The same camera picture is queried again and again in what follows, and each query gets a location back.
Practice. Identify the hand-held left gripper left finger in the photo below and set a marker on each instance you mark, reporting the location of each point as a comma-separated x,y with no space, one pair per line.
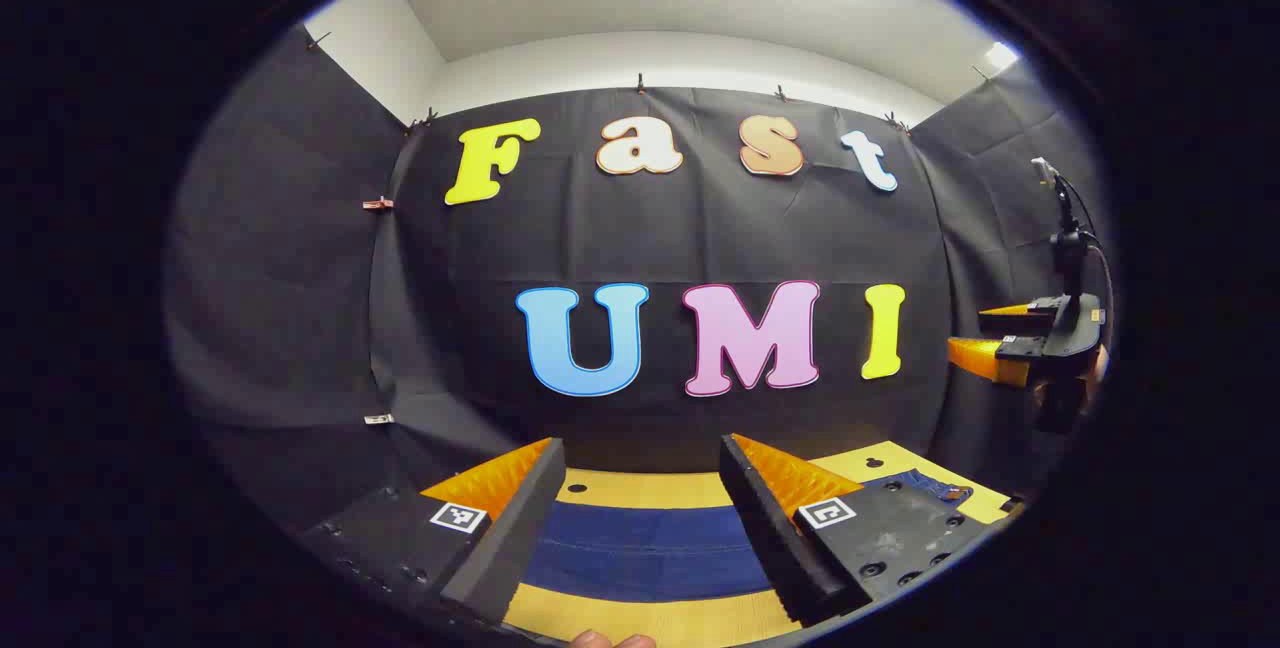
520,528

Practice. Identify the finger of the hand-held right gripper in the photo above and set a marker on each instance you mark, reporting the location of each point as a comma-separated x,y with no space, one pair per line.
985,358
1010,310

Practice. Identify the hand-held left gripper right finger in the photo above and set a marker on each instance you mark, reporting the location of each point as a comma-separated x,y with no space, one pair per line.
765,538

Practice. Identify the blue jeans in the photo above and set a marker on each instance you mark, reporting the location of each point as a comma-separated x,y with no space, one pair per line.
640,548

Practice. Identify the white cloth clip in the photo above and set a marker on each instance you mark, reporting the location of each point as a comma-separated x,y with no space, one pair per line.
378,419

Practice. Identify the ceiling light panel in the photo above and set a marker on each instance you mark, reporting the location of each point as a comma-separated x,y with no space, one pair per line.
1000,55

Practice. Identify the copper cloth clip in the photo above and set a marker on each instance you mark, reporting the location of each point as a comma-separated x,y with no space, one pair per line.
378,203

